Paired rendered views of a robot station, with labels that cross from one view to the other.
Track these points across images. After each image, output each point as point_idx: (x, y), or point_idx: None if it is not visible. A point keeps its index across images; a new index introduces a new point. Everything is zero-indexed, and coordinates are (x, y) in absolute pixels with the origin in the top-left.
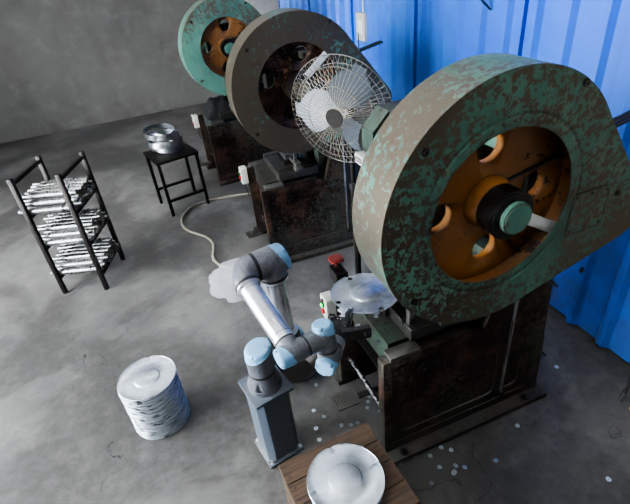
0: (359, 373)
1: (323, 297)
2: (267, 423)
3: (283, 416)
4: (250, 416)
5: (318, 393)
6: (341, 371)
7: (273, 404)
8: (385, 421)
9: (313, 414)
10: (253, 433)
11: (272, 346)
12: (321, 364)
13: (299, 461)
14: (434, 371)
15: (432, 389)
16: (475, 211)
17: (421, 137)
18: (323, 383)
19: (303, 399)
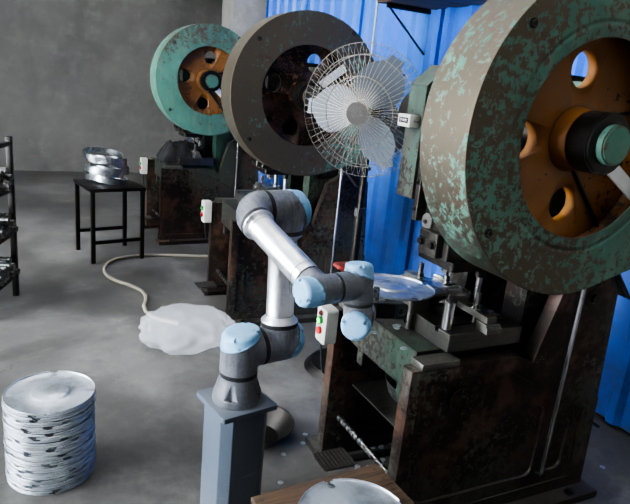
0: (352, 432)
1: (323, 308)
2: (230, 457)
3: (253, 453)
4: (186, 481)
5: (287, 464)
6: (324, 434)
7: (245, 425)
8: (397, 475)
9: (280, 487)
10: (190, 501)
11: (262, 334)
12: (351, 319)
13: (282, 495)
14: (468, 409)
15: (461, 442)
16: (565, 137)
17: (532, 3)
18: (294, 454)
19: (265, 469)
